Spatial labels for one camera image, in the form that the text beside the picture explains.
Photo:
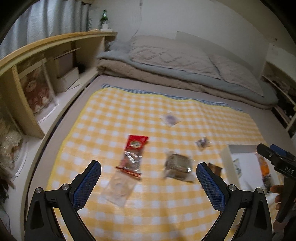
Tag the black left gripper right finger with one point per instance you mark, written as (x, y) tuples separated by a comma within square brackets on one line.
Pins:
[(255, 223)]

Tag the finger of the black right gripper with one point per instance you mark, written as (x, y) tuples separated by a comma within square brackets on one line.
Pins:
[(268, 153), (282, 152)]

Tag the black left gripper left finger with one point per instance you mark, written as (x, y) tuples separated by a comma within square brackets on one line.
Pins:
[(41, 221)]

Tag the orange snack bar packet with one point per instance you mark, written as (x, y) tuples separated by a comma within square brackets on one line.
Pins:
[(264, 168)]

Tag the clear packet dark purple pastry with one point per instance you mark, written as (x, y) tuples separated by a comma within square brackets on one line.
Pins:
[(169, 119)]

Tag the person's right hand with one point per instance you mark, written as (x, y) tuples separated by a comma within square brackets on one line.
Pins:
[(278, 189)]

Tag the white storage box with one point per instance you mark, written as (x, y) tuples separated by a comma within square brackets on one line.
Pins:
[(251, 175)]

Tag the brown chocolate packet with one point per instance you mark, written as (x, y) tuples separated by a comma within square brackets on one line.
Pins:
[(215, 171)]

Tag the small dark candy packet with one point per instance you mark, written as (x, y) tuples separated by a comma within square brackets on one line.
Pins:
[(203, 143)]

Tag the right side wooden shelf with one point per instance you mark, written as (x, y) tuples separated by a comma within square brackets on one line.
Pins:
[(279, 72)]

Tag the clear packet pink pastry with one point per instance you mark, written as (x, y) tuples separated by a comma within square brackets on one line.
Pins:
[(119, 188)]

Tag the red snack packet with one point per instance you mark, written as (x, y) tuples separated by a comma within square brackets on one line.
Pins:
[(132, 156)]

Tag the yellow white checkered cloth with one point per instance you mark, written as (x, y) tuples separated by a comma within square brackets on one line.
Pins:
[(158, 208)]

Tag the wooden bedside shelf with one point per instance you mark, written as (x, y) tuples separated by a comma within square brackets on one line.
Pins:
[(15, 111)]

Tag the beige textured pillow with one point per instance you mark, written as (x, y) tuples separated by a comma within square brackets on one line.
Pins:
[(171, 54)]

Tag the floral gift box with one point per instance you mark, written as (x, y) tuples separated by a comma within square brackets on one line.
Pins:
[(36, 86)]

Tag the white cardboard box on shelf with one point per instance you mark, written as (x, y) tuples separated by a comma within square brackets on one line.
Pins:
[(66, 73)]

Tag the blue striped sheet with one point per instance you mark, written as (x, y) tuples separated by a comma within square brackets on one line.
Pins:
[(138, 91)]

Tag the beige grey folded blankets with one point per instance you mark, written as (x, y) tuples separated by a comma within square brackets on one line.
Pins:
[(116, 62)]

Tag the grey window curtain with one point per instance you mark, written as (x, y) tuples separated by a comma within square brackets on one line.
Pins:
[(45, 19)]

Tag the green glass bottle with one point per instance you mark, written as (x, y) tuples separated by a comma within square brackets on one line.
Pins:
[(104, 21)]

